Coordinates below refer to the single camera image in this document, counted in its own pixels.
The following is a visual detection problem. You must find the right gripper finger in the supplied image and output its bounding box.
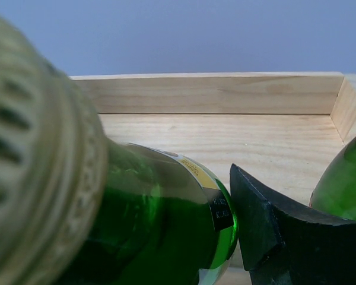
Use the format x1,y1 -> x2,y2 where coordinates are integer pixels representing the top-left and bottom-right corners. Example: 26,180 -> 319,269
230,164 -> 356,285

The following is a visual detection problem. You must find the wooden three-tier shelf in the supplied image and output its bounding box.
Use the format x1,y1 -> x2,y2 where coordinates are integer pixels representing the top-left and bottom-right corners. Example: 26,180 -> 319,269
68,71 -> 356,285

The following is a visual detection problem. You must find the green glass bottle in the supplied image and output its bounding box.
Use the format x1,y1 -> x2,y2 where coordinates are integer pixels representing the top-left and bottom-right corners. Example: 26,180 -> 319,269
309,137 -> 356,221
0,17 -> 237,284

